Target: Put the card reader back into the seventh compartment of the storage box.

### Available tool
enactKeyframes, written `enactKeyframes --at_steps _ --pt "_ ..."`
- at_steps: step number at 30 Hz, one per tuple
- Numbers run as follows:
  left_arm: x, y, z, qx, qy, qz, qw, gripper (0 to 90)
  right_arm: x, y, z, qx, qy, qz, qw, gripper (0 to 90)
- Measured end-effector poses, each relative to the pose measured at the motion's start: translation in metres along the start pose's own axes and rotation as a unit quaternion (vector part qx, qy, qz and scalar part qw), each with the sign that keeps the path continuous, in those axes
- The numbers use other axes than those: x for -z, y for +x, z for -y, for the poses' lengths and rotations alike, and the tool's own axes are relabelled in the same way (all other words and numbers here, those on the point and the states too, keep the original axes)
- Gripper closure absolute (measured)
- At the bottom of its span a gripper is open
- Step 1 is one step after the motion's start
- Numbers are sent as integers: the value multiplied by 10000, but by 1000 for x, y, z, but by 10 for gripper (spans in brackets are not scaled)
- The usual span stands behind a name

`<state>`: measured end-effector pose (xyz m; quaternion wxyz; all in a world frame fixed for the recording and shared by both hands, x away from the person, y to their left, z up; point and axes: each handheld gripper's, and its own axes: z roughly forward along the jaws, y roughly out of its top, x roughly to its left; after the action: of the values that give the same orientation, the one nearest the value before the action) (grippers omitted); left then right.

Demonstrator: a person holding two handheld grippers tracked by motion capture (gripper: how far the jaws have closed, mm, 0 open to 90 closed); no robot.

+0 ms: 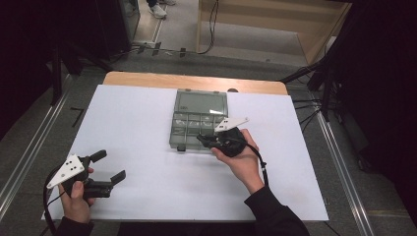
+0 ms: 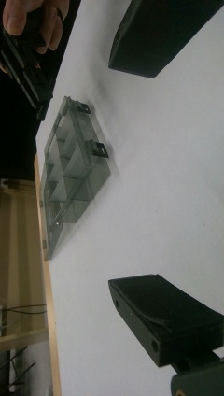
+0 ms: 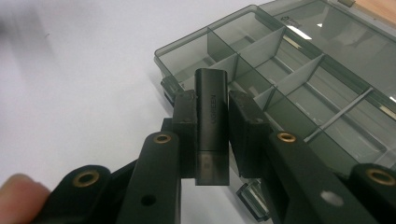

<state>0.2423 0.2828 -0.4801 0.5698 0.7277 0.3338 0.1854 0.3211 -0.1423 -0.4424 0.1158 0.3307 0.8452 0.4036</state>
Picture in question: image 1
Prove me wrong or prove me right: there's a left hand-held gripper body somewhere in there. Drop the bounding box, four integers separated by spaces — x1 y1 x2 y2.
46 154 114 200

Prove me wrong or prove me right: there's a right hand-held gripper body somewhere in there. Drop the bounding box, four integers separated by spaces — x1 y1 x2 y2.
210 117 250 157

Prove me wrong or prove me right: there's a clear grey compartment box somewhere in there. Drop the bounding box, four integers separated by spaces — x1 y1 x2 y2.
168 88 230 152

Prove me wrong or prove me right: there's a person's right hand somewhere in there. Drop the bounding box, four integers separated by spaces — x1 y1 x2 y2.
210 128 266 195

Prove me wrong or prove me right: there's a person's left hand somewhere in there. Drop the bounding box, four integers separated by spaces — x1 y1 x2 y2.
58 180 96 224

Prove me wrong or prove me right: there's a white board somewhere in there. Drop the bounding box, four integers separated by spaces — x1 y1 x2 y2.
40 84 329 222

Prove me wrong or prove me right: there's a wooden table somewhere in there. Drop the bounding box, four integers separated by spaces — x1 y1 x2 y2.
102 71 289 96

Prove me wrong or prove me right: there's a person's dark clothing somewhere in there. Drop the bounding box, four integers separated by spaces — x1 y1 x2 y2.
116 221 260 236

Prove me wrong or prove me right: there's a black metal stand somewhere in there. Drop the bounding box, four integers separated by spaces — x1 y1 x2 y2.
279 53 343 123
47 35 116 106

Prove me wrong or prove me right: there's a wooden shelf unit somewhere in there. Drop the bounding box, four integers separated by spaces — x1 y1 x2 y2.
196 0 353 67

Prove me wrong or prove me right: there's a dark cabinet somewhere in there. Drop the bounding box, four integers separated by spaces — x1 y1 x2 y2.
93 0 142 62

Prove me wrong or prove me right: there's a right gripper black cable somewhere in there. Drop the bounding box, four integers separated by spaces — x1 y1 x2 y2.
245 143 270 188

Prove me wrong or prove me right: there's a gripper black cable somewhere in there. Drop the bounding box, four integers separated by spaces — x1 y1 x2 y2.
42 166 67 236
245 143 270 188

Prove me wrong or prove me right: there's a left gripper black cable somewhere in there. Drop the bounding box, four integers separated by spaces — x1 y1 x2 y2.
42 166 67 236

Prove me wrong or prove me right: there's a metal floor rail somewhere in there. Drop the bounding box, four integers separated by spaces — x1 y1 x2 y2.
314 111 376 236
0 74 73 221

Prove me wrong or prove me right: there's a bundle of floor cables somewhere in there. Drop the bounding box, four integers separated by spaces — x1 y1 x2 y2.
291 97 324 134

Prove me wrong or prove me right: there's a hanging black cable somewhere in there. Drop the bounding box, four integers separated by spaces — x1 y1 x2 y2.
197 0 220 56

